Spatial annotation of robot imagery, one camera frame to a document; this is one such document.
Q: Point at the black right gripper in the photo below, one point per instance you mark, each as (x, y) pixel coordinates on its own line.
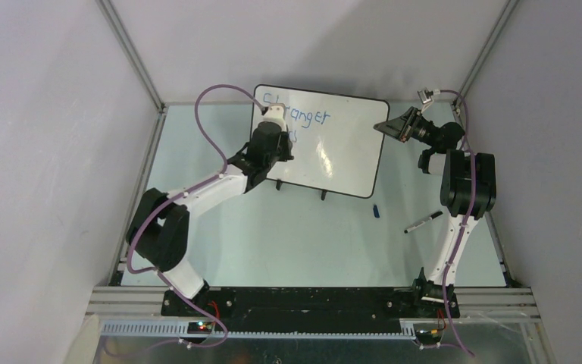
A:
(399, 126)

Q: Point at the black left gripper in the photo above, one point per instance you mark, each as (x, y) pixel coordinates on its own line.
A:
(285, 139)

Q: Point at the white whiteboard black frame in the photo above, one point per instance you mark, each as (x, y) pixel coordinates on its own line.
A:
(335, 145)

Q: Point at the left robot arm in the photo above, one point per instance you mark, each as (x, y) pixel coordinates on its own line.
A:
(159, 230)

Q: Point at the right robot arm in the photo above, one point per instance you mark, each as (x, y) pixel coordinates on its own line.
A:
(467, 193)

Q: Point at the black marker pen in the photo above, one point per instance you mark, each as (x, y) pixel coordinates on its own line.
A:
(422, 222)

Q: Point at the wire whiteboard stand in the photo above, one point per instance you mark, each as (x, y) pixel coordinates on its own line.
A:
(281, 185)

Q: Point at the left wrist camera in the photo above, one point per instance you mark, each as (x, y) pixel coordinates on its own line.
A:
(275, 113)

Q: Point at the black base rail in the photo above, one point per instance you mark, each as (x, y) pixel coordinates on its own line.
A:
(314, 310)

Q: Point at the grey cable duct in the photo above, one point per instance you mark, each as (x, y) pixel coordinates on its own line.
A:
(184, 329)

